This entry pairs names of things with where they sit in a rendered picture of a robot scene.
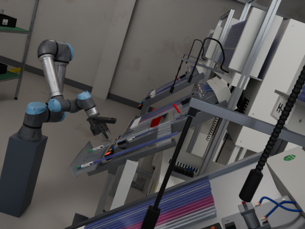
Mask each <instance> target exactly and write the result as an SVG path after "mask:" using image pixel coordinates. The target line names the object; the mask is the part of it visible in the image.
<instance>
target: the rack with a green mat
mask: <svg viewBox="0 0 305 229"><path fill-rule="evenodd" d="M0 14H4V10H3V9H1V10H0ZM33 26H34V20H31V24H30V29H29V31H28V30H24V29H22V28H19V27H15V28H12V27H3V26H0V32H6V33H19V34H28V39H27V43H26V47H25V53H24V57H23V61H22V66H21V70H20V74H17V73H14V72H11V71H8V70H7V71H6V73H5V74H0V82H3V81H8V80H14V79H19V80H18V84H17V89H16V93H15V100H17V99H18V94H19V90H20V85H21V81H22V76H23V72H24V67H25V62H26V58H27V53H28V49H29V44H30V39H31V35H32V31H33Z"/></svg>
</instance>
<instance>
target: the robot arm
mask: <svg viewBox="0 0 305 229"><path fill-rule="evenodd" d="M37 56H38V60H39V62H41V64H42V68H43V72H44V76H45V80H46V84H47V87H48V91H49V99H48V100H47V101H46V104H44V103H42V102H31V103H29V104H28V105H27V108H26V110H25V117H24V121H23V124H22V126H21V128H20V129H19V131H18V134H17V136H18V138H20V139H21V140H24V141H28V142H38V141H41V140H42V124H43V123H51V122H54V123H56V122H61V121H62V120H64V118H65V117H66V112H70V113H76V112H78V111H80V110H82V109H84V111H85V112H86V114H87V116H88V117H89V118H87V119H86V120H87V121H89V123H90V125H91V126H90V130H91V131H92V133H93V135H94V136H95V135H98V134H100V133H102V134H101V135H102V139H101V142H107V141H108V142H112V137H111V134H110V131H109V129H108V127H107V125H106V123H109V124H115V123H116V120H117V119H116V118H109V117H100V116H99V117H98V115H100V113H99V110H98V108H97V106H96V105H95V103H94V101H93V99H92V97H91V95H90V94H89V92H88V91H84V92H82V93H80V94H78V95H77V97H78V98H77V99H75V100H65V99H64V96H63V89H64V79H65V72H66V66H67V65H68V64H69V61H71V60H72V59H73V57H74V50H73V48H72V46H71V45H70V44H68V43H65V42H60V41H55V40H50V39H48V40H44V41H42V42H41V43H40V45H39V47H38V51H37Z"/></svg>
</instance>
